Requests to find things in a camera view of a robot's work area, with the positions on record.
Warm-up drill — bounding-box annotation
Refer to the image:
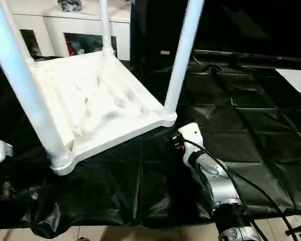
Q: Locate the white flat board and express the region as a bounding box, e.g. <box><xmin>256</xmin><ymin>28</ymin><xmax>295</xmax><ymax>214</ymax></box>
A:
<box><xmin>275</xmin><ymin>67</ymin><xmax>301</xmax><ymax>105</ymax></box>

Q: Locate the blue white patterned jar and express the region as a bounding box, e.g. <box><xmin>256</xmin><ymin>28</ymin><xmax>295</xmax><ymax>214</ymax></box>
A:
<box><xmin>57</xmin><ymin>0</ymin><xmax>83</xmax><ymax>13</ymax></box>

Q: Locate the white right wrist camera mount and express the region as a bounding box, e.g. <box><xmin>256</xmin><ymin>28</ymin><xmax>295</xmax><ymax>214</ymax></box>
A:
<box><xmin>177</xmin><ymin>122</ymin><xmax>204</xmax><ymax>168</ymax></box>

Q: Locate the long dark rod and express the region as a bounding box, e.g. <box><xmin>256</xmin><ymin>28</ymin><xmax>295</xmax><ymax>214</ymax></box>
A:
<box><xmin>193</xmin><ymin>49</ymin><xmax>301</xmax><ymax>64</ymax></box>

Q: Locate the white plastic table top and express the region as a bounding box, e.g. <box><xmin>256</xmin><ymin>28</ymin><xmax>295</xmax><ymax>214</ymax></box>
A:
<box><xmin>27</xmin><ymin>51</ymin><xmax>178</xmax><ymax>176</ymax></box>

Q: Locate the white plastic table leg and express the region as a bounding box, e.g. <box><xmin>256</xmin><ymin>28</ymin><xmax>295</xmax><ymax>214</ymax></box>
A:
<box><xmin>0</xmin><ymin>0</ymin><xmax>75</xmax><ymax>175</ymax></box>
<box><xmin>0</xmin><ymin>0</ymin><xmax>36</xmax><ymax>67</ymax></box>
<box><xmin>99</xmin><ymin>0</ymin><xmax>115</xmax><ymax>58</ymax></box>
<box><xmin>164</xmin><ymin>0</ymin><xmax>206</xmax><ymax>124</ymax></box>

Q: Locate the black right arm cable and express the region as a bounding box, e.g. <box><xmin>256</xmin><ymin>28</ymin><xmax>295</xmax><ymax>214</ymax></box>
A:
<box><xmin>183</xmin><ymin>139</ymin><xmax>300</xmax><ymax>241</ymax></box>

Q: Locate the black mat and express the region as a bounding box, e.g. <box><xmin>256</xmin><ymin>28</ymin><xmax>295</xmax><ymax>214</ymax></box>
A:
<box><xmin>0</xmin><ymin>54</ymin><xmax>301</xmax><ymax>239</ymax></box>

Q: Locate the white glass door cabinet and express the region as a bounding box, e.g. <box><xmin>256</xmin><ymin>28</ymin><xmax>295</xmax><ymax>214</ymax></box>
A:
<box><xmin>5</xmin><ymin>0</ymin><xmax>131</xmax><ymax>61</ymax></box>

